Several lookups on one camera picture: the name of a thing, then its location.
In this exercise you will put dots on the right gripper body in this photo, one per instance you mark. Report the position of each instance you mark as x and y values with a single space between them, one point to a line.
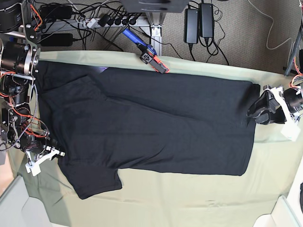
37 151

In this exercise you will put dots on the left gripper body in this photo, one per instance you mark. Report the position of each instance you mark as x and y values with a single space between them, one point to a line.
293 102

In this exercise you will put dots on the black T-shirt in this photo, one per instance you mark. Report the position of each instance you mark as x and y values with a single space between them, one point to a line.
110 119

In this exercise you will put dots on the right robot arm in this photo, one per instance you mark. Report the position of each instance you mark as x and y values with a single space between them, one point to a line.
20 127

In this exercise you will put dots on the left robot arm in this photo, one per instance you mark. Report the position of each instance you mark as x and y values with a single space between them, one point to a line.
296 71

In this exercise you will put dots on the pale green table cloth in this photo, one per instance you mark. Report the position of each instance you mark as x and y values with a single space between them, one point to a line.
153 199

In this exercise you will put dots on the white bin left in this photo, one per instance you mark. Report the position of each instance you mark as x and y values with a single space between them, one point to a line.
18 209

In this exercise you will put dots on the white bin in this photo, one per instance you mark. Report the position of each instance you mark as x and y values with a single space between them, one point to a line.
287 212
18 209

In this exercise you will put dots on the white bin right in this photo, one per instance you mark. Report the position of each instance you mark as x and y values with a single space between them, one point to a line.
287 212

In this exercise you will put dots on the black power adapter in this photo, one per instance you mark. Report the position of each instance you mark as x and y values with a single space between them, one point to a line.
60 40

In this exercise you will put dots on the black power brick right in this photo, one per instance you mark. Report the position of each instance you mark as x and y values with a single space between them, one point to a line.
206 20

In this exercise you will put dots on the black power brick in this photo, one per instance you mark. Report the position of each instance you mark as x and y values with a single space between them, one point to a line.
191 26
206 20

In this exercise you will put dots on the black power brick left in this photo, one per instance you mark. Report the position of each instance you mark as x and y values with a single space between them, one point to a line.
191 26

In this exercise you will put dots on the blue orange bar clamp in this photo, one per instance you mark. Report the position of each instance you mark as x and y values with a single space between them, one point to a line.
149 55

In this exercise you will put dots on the grey power strip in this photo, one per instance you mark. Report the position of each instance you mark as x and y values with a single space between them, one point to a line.
91 23

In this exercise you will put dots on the aluminium frame post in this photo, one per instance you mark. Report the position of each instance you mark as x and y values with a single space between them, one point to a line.
156 22

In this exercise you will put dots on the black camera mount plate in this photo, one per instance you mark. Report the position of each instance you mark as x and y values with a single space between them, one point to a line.
157 6

